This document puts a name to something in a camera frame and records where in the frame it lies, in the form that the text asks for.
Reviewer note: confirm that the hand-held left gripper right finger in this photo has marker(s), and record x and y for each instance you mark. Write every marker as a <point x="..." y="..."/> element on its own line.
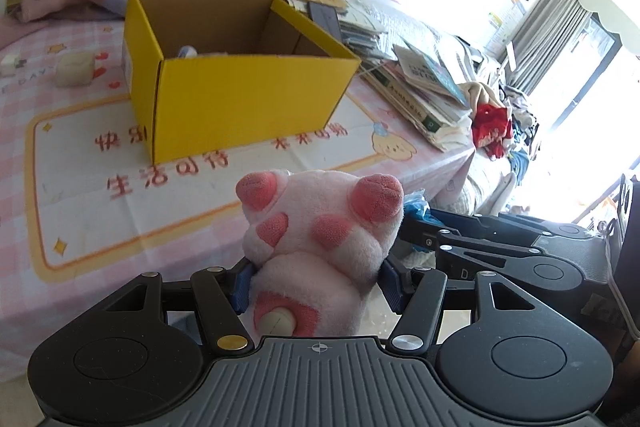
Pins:
<point x="395" y="287"/>

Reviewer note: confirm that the white plug adapter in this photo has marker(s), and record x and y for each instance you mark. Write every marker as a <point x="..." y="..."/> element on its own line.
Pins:
<point x="10" y="64"/>

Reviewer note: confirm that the grey curtain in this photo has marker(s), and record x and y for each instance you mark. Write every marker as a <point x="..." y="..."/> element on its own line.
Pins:
<point x="555" y="22"/>

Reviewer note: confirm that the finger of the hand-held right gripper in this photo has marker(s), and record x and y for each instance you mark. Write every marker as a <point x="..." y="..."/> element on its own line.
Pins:
<point x="450" y="224"/>
<point x="485" y="257"/>

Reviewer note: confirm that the yellow cardboard box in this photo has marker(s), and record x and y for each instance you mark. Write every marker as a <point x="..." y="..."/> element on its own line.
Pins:
<point x="240" y="107"/>

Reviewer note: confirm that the dark grey flat box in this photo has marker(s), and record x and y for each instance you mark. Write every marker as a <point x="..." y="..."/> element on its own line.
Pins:
<point x="325" y="19"/>

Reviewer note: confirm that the blue plastic bag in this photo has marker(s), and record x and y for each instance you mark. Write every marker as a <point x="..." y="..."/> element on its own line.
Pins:
<point x="417" y="204"/>

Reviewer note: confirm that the pink plush paw toy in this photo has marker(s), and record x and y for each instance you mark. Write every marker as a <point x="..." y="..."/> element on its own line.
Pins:
<point x="320" y="217"/>

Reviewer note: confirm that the light blue cover book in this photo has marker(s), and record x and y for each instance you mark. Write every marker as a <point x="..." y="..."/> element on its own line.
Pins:
<point x="430" y="72"/>

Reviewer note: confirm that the pile of magazines and papers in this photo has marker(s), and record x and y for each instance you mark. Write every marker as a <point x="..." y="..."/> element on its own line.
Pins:
<point x="365" y="32"/>

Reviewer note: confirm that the white cylindrical bottle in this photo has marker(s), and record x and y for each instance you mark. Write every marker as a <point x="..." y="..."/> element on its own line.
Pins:
<point x="187" y="52"/>

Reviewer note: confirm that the stack of books and papers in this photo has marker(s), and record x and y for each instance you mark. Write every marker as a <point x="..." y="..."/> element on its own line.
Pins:
<point x="405" y="102"/>

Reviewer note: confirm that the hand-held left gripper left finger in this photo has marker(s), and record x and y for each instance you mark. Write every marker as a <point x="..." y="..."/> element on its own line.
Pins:
<point x="242" y="287"/>

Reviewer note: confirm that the beige cloth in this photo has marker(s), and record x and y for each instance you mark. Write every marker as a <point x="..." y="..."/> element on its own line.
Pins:
<point x="477" y="93"/>

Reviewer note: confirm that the pile of clothes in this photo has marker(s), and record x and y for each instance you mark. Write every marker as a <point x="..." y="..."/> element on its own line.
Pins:
<point x="522" y="132"/>

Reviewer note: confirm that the red cloth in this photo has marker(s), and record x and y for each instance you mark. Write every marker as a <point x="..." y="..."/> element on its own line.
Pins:
<point x="492" y="127"/>

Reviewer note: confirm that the cream soft cube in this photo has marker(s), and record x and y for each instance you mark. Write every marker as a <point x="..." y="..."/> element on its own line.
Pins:
<point x="74" y="69"/>

